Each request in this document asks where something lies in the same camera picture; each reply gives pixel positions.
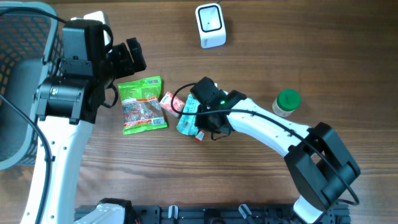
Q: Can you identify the red snack stick wrapper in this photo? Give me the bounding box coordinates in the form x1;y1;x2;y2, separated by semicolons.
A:
195;130;205;142

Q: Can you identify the mint green wipes pack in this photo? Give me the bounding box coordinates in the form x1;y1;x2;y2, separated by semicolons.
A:
177;94;200;136

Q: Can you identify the green gummy candy bag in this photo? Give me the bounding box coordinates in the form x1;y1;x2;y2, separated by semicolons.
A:
118;76;167;135

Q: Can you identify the red white tissue pack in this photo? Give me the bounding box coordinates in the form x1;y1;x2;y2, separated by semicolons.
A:
160;92;185;118

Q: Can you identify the green lid stock jar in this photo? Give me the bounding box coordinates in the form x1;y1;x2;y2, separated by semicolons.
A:
272;89;301;117

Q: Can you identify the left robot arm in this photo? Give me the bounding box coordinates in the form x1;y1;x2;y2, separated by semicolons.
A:
22;19;146;223

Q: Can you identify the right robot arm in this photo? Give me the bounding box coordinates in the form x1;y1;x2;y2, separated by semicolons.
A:
190;77;361;223

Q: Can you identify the white barcode scanner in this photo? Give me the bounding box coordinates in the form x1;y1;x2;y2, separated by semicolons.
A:
195;2;226;49

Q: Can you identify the grey plastic shopping basket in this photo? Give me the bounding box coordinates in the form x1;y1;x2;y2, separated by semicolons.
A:
1;1;63;169

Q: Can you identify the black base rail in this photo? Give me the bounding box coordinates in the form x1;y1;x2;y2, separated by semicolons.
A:
73;203;351;224

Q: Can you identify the left black camera cable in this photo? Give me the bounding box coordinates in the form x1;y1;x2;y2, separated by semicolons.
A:
0;6;68;224

